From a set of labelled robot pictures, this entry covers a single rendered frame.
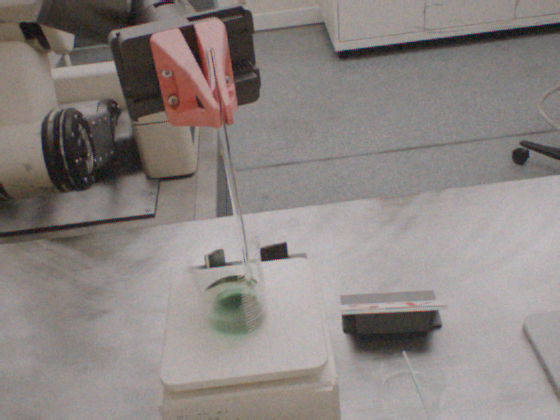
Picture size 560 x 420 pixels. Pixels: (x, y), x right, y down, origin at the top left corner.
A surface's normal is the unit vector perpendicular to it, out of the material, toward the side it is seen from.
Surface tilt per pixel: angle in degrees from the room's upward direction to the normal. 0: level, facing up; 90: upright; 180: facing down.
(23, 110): 64
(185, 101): 90
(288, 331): 0
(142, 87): 90
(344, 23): 90
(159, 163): 90
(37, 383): 0
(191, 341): 0
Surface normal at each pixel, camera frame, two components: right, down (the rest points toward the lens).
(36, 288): -0.11, -0.80
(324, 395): 0.07, 0.59
